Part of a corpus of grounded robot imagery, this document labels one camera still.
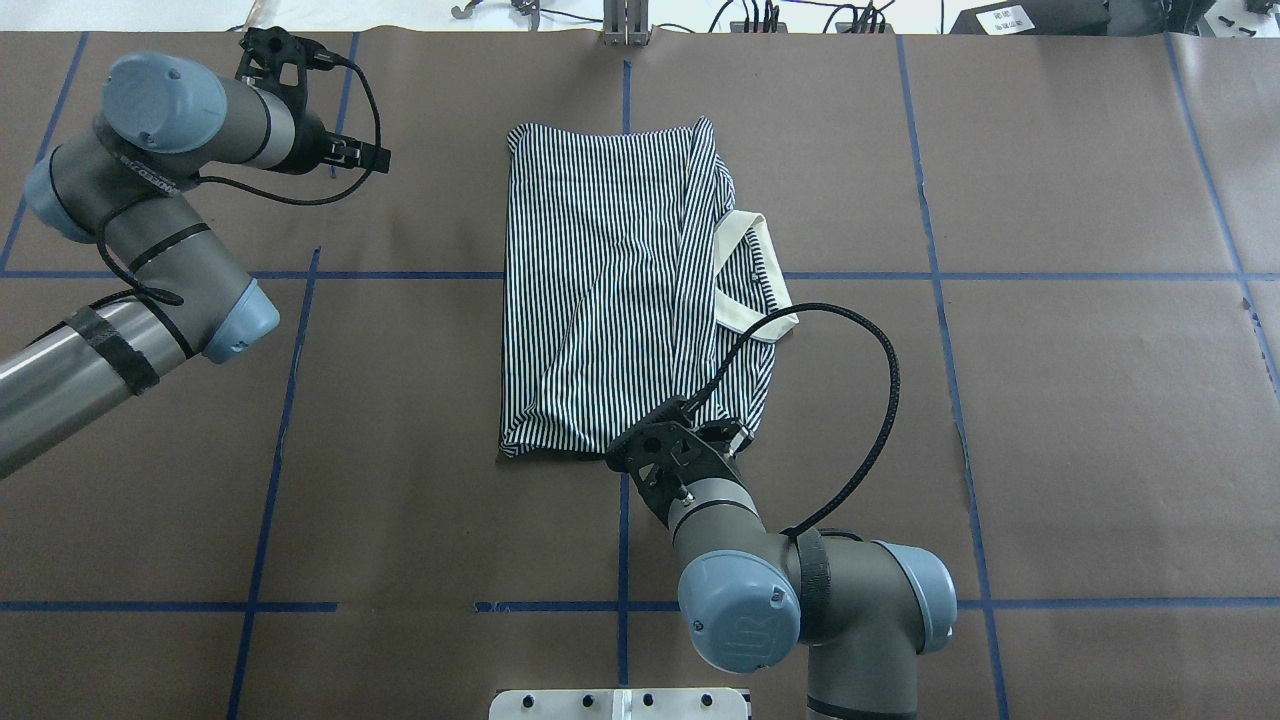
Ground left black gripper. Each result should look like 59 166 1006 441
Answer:
236 27 390 176

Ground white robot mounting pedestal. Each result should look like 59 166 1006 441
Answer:
488 687 753 719

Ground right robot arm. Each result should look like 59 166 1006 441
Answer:
605 397 957 719

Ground black box with label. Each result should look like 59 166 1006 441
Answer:
947 1 1111 36

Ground navy white striped polo shirt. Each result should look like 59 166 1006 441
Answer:
499 117 792 457

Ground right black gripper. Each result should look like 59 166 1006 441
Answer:
605 398 751 528

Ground aluminium frame post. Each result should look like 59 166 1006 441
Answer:
602 0 652 47

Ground brown paper table cover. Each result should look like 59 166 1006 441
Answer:
3 28 1277 719

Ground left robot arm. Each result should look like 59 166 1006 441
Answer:
1 27 390 477

